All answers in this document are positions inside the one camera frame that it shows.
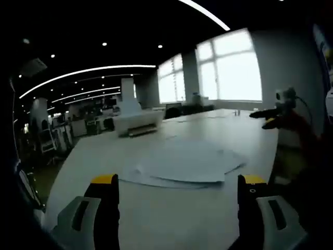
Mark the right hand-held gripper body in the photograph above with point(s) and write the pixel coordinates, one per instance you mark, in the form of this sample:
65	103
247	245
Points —
286	99

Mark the white table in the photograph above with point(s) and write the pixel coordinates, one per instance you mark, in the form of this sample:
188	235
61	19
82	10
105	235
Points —
169	221

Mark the person's black clothing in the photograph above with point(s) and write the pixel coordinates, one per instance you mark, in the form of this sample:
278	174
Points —
312	195

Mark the small clear object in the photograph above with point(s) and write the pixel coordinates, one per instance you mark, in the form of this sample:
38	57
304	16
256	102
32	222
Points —
237	113

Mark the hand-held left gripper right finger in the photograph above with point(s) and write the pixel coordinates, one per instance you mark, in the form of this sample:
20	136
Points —
249	208

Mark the long ceiling light strip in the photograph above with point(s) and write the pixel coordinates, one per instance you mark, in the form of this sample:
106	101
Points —
86	70

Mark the blue and white wall poster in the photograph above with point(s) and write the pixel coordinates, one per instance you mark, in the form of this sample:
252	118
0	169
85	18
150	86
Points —
322	47

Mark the large window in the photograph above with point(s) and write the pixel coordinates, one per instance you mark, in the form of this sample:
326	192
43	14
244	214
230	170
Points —
234	67

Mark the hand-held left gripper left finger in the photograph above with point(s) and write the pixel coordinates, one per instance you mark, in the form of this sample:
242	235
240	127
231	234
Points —
104	208

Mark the black office chair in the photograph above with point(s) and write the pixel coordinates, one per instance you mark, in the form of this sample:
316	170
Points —
173	112

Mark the narrow window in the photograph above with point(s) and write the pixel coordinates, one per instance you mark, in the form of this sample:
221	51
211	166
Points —
171	80

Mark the white office chair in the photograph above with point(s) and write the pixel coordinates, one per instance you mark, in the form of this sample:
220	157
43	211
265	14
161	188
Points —
48	138

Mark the white printer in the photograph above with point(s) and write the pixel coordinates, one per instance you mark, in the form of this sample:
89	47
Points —
140	122

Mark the printer input paper sheets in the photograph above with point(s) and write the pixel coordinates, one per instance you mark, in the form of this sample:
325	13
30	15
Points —
130	99

